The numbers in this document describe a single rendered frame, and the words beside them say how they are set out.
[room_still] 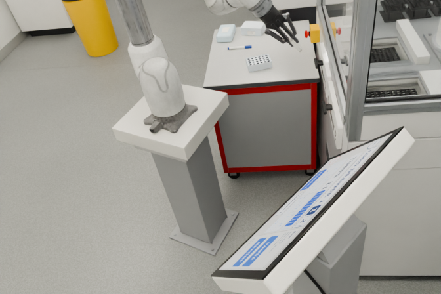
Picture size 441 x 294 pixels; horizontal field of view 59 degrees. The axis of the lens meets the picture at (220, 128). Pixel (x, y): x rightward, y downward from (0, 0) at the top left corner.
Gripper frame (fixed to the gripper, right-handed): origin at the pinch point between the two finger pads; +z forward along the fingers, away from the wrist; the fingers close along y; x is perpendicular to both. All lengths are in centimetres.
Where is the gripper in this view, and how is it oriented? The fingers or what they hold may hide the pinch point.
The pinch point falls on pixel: (295, 44)
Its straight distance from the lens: 173.1
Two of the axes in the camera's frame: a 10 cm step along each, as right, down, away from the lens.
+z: 6.9, 5.7, 4.3
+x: 0.9, -6.7, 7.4
